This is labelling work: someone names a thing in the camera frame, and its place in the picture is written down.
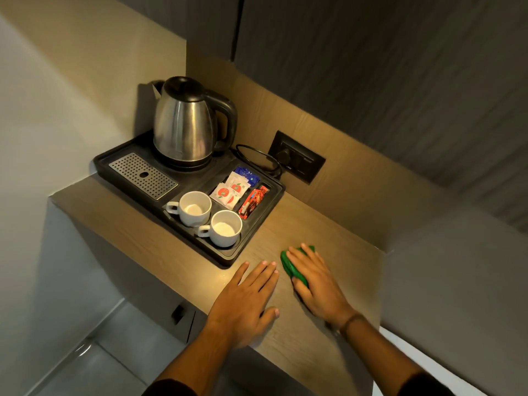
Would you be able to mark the black left sleeve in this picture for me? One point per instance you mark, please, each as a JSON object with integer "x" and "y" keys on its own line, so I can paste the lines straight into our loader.
{"x": 169, "y": 388}

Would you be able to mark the red sachets bundle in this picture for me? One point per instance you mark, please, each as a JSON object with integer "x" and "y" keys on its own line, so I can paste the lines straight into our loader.
{"x": 252, "y": 201}

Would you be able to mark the black wall socket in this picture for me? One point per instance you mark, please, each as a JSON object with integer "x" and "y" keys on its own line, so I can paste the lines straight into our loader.
{"x": 307, "y": 162}

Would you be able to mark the black power plug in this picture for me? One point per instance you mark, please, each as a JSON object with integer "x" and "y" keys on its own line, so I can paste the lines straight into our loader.
{"x": 284, "y": 157}

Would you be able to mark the person's left hand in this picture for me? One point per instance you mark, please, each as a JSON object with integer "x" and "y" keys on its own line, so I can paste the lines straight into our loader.
{"x": 243, "y": 305}

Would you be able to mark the narrow grey upper cabinet door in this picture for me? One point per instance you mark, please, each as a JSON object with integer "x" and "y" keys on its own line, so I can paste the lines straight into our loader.
{"x": 206, "y": 20}

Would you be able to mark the white ceramic cup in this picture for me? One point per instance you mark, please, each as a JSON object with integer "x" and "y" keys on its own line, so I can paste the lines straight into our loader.
{"x": 192, "y": 210}
{"x": 222, "y": 230}

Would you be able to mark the person's right hand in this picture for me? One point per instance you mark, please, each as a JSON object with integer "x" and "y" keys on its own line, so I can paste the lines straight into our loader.
{"x": 324, "y": 292}

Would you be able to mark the black right sleeve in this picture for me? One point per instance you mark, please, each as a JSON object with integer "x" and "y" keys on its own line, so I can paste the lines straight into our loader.
{"x": 425, "y": 386}

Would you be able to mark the person's right forearm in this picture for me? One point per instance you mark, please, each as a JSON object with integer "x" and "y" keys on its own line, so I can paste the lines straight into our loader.
{"x": 379, "y": 354}

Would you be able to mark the black hospitality tray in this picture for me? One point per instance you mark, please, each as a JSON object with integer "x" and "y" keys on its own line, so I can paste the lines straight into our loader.
{"x": 194, "y": 181}

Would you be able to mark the grey lower cabinet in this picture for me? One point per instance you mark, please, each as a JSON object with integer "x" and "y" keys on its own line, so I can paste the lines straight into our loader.
{"x": 136, "y": 276}

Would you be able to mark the white sachet with red print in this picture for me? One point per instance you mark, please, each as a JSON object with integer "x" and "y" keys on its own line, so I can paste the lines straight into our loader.
{"x": 237, "y": 186}
{"x": 224, "y": 195}

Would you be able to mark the stainless steel electric kettle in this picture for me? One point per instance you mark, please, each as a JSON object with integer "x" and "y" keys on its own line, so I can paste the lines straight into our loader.
{"x": 181, "y": 123}

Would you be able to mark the black sleeve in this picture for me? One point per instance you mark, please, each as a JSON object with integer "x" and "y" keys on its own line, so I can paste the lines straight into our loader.
{"x": 169, "y": 388}
{"x": 425, "y": 386}

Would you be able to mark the person's left forearm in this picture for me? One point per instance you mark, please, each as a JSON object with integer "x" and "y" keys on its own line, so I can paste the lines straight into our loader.
{"x": 198, "y": 358}

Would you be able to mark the perforated metal drip grate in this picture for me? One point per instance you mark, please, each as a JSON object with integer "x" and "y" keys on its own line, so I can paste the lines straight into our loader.
{"x": 142, "y": 175}

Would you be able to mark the blue sachet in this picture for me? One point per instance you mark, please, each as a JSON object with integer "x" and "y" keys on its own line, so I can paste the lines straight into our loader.
{"x": 248, "y": 174}

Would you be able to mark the wooden countertop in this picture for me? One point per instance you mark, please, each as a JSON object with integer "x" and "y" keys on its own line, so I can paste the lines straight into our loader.
{"x": 317, "y": 222}

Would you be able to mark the wide grey upper cabinet door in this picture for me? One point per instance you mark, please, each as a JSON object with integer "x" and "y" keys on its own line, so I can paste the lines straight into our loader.
{"x": 392, "y": 78}

